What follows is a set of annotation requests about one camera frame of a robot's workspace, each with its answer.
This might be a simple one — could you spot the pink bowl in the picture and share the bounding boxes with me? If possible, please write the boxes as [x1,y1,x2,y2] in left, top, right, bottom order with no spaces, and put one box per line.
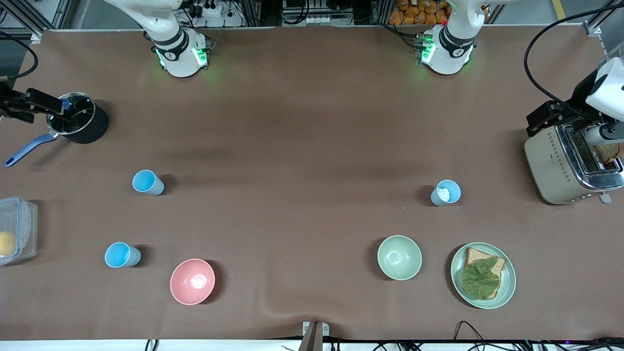
[170,258,216,306]

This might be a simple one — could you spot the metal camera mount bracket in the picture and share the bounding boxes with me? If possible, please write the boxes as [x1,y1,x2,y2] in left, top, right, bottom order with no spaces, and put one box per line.
[302,320,330,351]

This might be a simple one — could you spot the green bowl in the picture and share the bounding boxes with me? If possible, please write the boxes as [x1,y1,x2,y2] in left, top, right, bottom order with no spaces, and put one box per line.
[377,235,423,281]

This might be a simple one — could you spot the brown table mat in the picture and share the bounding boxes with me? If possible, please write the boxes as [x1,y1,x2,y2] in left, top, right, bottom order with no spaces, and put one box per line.
[0,24,624,342]

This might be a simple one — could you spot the brown bread slice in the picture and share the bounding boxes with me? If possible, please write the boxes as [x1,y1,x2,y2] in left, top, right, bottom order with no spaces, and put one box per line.
[462,247,507,300]

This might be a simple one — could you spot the green lettuce leaf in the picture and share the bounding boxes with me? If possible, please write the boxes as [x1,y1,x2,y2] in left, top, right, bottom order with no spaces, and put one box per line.
[461,257,502,300]

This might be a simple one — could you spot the glass lid blue knob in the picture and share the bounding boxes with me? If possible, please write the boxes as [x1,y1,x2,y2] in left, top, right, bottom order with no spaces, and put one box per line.
[47,93,96,136]

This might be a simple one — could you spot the clear plastic container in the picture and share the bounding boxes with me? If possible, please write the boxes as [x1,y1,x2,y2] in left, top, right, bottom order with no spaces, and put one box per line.
[0,196,38,266]

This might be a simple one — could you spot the green plate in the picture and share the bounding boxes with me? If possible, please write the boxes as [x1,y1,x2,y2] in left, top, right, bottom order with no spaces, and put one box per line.
[450,242,517,310]

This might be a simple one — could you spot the black floor cable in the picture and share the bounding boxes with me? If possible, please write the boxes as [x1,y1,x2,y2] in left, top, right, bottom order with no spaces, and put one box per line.
[453,320,624,351]

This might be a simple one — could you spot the plain blue cup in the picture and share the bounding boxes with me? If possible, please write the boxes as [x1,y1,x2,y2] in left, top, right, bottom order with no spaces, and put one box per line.
[132,169,165,196]
[104,242,142,269]

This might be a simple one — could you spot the aluminium frame beam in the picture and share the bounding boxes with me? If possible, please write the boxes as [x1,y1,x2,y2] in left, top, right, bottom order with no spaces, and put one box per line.
[7,0,74,31]
[583,0,624,35]

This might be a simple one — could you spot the toasted bread slice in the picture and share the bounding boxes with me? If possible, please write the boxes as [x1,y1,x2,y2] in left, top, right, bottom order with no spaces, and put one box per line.
[596,143,624,165]

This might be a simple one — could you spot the beige chrome toaster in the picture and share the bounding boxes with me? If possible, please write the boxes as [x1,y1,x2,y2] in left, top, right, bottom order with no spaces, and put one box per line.
[524,119,624,205]

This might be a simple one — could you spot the bag of orange bread rolls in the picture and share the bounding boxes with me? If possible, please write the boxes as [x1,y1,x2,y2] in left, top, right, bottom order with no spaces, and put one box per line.
[389,0,450,26]

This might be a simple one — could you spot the black saucepan blue handle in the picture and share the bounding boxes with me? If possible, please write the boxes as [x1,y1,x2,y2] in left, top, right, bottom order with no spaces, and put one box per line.
[4,92,109,168]

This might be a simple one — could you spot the blue cup with white wad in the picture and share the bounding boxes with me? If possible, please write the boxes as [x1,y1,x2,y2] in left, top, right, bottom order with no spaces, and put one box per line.
[430,179,462,207]

